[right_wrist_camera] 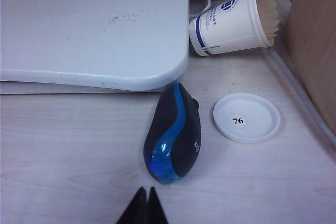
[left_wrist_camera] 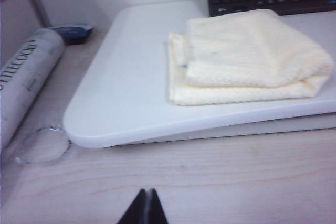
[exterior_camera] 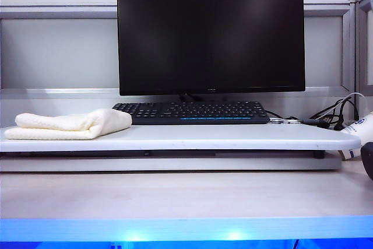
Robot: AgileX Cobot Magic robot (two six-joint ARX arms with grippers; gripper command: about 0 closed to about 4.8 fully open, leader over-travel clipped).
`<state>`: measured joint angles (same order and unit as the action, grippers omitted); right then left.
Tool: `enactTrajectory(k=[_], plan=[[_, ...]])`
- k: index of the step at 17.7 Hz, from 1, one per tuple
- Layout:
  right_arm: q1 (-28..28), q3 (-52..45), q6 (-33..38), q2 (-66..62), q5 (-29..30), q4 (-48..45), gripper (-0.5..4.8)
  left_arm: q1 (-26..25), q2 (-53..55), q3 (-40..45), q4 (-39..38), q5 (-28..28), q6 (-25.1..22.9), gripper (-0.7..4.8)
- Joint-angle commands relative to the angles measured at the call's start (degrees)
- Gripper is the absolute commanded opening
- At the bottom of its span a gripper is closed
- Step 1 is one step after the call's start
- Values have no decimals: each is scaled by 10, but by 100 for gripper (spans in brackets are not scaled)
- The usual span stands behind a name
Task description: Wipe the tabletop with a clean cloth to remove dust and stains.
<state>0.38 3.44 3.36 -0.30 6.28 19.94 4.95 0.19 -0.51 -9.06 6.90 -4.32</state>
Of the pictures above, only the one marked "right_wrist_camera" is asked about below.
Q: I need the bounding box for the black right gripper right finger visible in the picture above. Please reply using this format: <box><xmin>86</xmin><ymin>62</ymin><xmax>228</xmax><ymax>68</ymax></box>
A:
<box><xmin>148</xmin><ymin>187</ymin><xmax>172</xmax><ymax>224</ymax></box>

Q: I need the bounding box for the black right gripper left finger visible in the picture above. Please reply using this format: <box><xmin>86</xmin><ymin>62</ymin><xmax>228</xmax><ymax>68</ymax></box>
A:
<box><xmin>115</xmin><ymin>186</ymin><xmax>150</xmax><ymax>224</ymax></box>

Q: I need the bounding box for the black and blue computer mouse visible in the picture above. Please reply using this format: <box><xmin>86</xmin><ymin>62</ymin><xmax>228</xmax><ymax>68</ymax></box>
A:
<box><xmin>143</xmin><ymin>82</ymin><xmax>202</xmax><ymax>185</ymax></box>

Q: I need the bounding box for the white lid with number 76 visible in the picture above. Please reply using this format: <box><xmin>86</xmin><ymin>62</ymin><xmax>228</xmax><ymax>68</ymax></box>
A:
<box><xmin>213</xmin><ymin>92</ymin><xmax>281</xmax><ymax>145</ymax></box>

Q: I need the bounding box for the white monitor riser stand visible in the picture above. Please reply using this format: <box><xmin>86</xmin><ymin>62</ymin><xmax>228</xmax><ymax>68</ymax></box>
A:
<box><xmin>0</xmin><ymin>0</ymin><xmax>190</xmax><ymax>95</ymax></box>

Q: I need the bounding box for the wooden sticks bundle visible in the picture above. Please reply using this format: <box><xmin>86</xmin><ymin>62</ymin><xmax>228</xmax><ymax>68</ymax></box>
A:
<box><xmin>256</xmin><ymin>0</ymin><xmax>281</xmax><ymax>47</ymax></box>

